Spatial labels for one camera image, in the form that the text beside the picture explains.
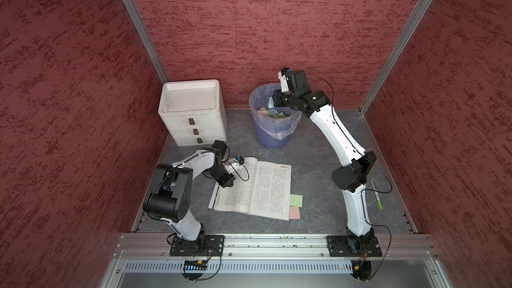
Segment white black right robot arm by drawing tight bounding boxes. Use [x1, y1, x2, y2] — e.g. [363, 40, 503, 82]
[272, 68, 376, 255]

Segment white three-drawer cabinet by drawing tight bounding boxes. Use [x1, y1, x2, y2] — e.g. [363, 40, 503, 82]
[158, 79, 227, 147]

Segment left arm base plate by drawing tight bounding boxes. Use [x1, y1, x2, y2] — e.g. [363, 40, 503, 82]
[167, 235, 225, 257]

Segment discarded sticky notes in bin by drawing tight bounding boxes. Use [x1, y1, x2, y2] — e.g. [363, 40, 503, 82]
[257, 107, 288, 119]

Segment green white pen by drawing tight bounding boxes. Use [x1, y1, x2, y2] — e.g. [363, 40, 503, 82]
[371, 179, 383, 211]

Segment pink sticky note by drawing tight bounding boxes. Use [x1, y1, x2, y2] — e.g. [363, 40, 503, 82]
[289, 206, 301, 220]

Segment children's book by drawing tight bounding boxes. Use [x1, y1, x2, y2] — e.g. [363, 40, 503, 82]
[208, 157, 292, 221]

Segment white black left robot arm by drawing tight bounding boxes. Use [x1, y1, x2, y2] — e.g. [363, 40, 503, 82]
[143, 141, 235, 251]

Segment aluminium front rail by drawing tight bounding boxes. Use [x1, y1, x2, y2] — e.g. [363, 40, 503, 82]
[113, 233, 439, 261]

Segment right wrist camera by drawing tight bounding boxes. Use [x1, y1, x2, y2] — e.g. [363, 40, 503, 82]
[278, 67, 291, 93]

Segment green sticky note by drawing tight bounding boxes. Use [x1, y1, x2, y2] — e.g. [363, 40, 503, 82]
[289, 194, 303, 207]

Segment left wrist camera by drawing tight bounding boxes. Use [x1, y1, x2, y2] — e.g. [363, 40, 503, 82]
[225, 156, 245, 171]

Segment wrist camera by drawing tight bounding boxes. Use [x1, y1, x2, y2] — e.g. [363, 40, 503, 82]
[225, 156, 245, 171]
[278, 67, 291, 93]

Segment blue trash bin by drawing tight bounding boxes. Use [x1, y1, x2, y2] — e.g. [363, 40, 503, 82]
[249, 83, 302, 149]

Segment clear plastic bin liner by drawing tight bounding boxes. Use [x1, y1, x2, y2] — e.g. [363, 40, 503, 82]
[249, 83, 302, 140]

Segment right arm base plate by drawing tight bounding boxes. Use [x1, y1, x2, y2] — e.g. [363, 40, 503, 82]
[326, 235, 383, 258]

